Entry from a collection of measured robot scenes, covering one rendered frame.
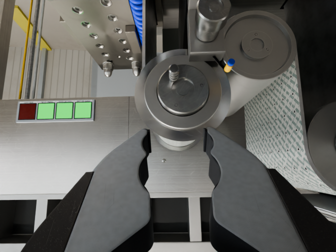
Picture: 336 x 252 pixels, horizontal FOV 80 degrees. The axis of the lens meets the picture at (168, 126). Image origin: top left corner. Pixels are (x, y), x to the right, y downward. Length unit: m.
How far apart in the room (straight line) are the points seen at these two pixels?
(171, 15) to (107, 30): 0.24
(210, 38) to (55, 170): 0.58
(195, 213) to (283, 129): 0.36
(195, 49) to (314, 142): 0.22
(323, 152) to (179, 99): 0.22
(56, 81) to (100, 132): 2.07
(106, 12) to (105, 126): 0.32
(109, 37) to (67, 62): 2.19
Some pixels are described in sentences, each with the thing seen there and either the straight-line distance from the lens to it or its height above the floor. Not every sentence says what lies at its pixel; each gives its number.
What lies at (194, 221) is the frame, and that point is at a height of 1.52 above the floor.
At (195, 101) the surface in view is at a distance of 0.29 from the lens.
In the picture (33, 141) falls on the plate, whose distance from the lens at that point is 0.76.
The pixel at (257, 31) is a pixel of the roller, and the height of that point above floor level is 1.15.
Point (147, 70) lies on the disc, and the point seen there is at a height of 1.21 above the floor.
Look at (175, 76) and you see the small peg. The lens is 0.28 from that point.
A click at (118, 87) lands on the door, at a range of 2.47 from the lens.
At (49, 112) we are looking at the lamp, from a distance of 0.75.
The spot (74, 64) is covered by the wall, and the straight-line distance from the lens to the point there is 2.74.
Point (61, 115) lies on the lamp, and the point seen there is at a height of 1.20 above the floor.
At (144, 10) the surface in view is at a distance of 0.40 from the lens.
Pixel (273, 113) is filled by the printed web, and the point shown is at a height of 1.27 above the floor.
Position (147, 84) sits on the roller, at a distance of 0.31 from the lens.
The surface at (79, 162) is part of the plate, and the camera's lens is 0.68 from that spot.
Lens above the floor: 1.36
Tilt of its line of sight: 10 degrees down
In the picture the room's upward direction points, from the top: 179 degrees clockwise
